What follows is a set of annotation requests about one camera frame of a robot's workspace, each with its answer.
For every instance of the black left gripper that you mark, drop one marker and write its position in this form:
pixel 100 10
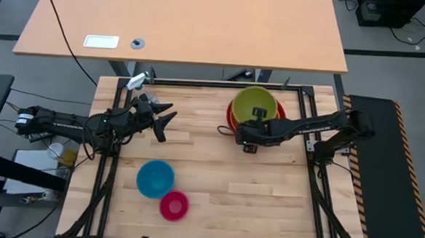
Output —
pixel 145 115

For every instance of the orange plastic bowl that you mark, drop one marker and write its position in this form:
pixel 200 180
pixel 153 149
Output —
pixel 233 121

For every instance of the small crimson plastic bowl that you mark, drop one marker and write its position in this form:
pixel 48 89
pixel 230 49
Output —
pixel 174 206

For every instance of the white camera on frame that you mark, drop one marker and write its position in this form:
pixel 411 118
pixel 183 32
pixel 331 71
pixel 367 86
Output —
pixel 136 81

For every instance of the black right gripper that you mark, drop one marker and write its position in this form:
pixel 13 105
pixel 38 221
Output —
pixel 252 134

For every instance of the black hazard-striped floor mat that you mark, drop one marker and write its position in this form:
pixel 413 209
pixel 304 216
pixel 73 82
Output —
pixel 381 171

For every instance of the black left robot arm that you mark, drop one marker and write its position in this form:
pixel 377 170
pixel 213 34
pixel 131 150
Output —
pixel 63 125

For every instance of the white plastic cup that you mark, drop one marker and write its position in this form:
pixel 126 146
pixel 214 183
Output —
pixel 55 151

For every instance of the light wooden office desk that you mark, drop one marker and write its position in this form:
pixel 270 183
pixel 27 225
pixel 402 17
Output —
pixel 188 19

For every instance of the blue plastic bowl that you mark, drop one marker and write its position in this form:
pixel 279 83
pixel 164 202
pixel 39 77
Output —
pixel 155 178

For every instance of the red plastic bowl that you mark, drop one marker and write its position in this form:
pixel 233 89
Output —
pixel 281 111

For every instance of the yellow object beside cup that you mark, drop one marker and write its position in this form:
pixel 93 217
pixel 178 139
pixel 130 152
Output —
pixel 69 157

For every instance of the black aluminium table frame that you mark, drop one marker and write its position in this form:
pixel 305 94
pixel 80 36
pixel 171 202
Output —
pixel 306 102

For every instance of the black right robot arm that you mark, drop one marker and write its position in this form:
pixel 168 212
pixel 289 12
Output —
pixel 317 126

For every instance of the black equipment box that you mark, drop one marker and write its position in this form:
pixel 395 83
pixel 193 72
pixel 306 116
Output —
pixel 389 11

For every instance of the white flat box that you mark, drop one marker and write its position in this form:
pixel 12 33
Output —
pixel 31 171

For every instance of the green plastic bowl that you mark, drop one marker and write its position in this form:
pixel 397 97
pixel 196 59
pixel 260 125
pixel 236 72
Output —
pixel 251 99

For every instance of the white rectangular desk plate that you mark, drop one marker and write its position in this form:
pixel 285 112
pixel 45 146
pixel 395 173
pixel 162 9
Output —
pixel 101 41

